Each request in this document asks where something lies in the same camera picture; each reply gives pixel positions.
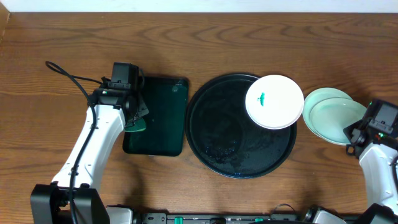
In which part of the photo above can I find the green scrub sponge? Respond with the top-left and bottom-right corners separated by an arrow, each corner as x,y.
124,118 -> 146,133

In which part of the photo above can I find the mint plate with green stain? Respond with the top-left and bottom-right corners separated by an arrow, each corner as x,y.
302,87 -> 352,137

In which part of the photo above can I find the white pinkish plate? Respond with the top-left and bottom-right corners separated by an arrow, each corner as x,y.
245,75 -> 304,129

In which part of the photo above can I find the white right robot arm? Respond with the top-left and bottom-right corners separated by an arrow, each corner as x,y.
343,99 -> 397,224

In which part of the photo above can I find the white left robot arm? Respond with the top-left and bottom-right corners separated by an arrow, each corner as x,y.
30,88 -> 148,223

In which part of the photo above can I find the dark green rectangular tray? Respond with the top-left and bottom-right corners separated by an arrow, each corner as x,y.
123,77 -> 188,157

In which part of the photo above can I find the black round tray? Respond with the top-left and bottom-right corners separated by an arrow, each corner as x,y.
185,73 -> 297,179

